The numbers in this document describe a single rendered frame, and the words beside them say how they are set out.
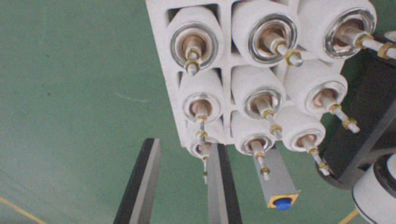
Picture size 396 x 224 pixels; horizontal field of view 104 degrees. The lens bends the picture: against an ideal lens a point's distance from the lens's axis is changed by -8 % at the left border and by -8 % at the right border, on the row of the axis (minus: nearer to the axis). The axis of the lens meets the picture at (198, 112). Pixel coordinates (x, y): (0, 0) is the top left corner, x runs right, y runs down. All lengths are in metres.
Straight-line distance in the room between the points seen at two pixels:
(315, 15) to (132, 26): 0.44
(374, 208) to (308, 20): 0.47
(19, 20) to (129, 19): 0.33
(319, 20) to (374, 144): 0.50
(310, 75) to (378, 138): 0.40
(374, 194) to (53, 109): 1.06
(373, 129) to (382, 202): 0.22
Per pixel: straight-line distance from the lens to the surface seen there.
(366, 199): 0.61
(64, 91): 0.78
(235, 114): 0.45
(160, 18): 0.35
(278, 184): 0.54
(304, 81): 0.38
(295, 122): 0.44
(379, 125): 0.70
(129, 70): 0.61
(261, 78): 0.33
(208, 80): 0.33
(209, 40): 0.27
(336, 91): 0.40
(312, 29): 0.34
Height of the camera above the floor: 0.52
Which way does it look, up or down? 52 degrees down
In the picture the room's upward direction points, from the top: 180 degrees counter-clockwise
